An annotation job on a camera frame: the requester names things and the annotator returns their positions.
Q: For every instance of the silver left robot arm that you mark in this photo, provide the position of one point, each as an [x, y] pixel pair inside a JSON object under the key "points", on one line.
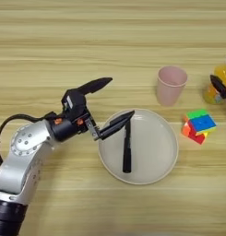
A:
{"points": [[19, 162]]}

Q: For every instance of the black marker pen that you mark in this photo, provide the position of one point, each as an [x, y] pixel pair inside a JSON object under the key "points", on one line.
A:
{"points": [[127, 153]]}

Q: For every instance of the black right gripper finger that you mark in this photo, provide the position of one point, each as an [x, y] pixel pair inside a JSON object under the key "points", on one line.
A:
{"points": [[220, 87]]}

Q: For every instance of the left gripper small black box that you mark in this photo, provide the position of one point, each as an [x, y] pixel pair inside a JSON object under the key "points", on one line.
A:
{"points": [[73, 103]]}

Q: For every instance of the orange juice bottle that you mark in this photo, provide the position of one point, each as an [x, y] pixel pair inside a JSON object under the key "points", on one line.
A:
{"points": [[223, 72]]}

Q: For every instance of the round white plate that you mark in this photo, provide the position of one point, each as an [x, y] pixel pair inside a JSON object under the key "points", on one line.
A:
{"points": [[151, 153]]}

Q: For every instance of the colourful puzzle cube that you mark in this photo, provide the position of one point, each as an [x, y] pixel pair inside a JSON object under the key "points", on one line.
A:
{"points": [[200, 124]]}

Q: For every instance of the pink plastic cup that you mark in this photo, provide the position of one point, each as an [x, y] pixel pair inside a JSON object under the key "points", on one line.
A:
{"points": [[169, 89]]}

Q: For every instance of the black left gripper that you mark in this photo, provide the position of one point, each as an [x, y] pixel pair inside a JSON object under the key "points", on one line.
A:
{"points": [[63, 129]]}

